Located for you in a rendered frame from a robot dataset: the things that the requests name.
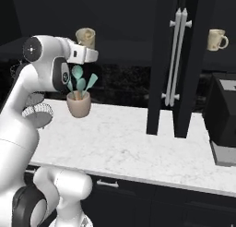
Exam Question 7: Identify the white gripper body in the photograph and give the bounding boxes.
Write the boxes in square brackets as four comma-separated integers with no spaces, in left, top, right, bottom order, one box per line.
[84,48,100,65]

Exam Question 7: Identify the beige glass cup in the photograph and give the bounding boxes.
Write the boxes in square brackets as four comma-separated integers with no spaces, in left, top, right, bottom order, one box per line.
[75,27,97,51]

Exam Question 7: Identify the green plant in beige pot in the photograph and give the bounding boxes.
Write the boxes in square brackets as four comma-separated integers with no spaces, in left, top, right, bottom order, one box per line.
[65,65,100,119]

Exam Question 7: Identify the dark cupboard door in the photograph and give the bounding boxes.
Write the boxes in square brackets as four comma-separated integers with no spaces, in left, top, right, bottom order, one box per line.
[172,0,219,139]
[146,0,181,137]

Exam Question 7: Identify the black coffee machine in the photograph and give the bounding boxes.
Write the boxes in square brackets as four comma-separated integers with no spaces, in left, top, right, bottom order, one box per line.
[202,71,236,168]

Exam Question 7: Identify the dark drawer front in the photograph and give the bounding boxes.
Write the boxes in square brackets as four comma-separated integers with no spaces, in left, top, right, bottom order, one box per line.
[80,173,159,227]
[150,185,236,227]

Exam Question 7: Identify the grey wire stand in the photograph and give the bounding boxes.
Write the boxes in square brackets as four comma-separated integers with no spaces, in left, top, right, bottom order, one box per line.
[21,92,55,130]

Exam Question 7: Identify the long white door handle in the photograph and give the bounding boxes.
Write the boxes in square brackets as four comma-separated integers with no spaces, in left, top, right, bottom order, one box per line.
[169,7,194,108]
[161,7,183,107]

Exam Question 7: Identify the beige mug with handle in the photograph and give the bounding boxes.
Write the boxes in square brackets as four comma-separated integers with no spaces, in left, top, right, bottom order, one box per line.
[206,29,230,52]

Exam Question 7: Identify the white drawer handle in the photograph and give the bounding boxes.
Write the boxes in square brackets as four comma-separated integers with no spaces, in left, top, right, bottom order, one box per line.
[95,179,120,189]

